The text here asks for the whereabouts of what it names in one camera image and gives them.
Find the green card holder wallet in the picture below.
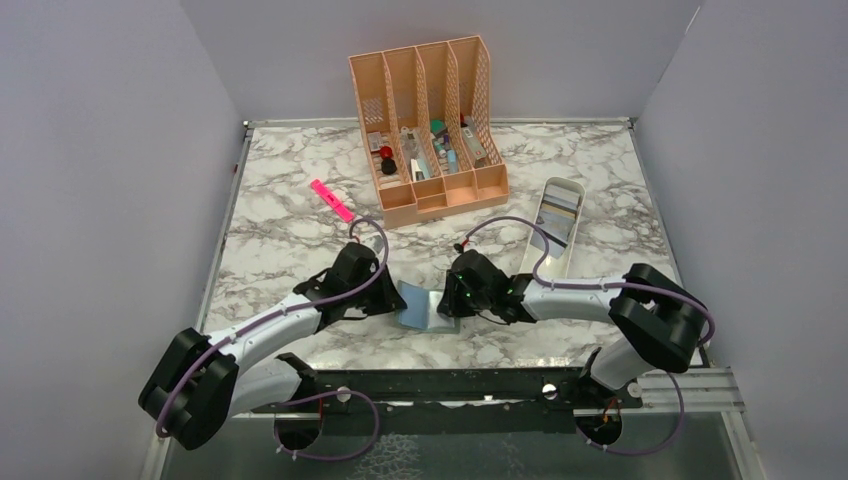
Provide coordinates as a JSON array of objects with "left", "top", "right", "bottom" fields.
[{"left": 396, "top": 281, "right": 460, "bottom": 334}]

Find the pink highlighter marker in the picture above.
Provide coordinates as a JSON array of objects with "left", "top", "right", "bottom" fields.
[{"left": 310, "top": 179, "right": 355, "bottom": 223}]

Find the black round stamp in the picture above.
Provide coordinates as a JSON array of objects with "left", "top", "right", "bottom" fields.
[{"left": 380, "top": 157, "right": 398, "bottom": 176}]

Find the orange plastic desk organizer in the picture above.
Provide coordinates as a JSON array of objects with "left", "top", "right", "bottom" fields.
[{"left": 348, "top": 36, "right": 510, "bottom": 228}]

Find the grey red stapler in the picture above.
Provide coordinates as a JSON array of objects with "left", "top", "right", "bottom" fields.
[{"left": 460, "top": 114, "right": 488, "bottom": 168}]

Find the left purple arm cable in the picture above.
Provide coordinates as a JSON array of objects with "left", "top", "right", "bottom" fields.
[{"left": 154, "top": 216, "right": 391, "bottom": 440}]

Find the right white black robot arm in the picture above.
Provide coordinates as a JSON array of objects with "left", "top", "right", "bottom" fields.
[{"left": 437, "top": 250, "right": 710, "bottom": 407}]

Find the black metal base rail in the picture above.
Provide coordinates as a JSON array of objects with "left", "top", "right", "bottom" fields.
[{"left": 254, "top": 354, "right": 643, "bottom": 436}]

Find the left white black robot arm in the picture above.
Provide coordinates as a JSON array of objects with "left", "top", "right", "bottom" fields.
[{"left": 138, "top": 242, "right": 407, "bottom": 450}]

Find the green eraser block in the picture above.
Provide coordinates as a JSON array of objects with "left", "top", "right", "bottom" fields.
[{"left": 430, "top": 119, "right": 448, "bottom": 138}]

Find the white oblong plastic tray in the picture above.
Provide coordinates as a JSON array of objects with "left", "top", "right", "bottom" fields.
[{"left": 519, "top": 177, "right": 586, "bottom": 278}]

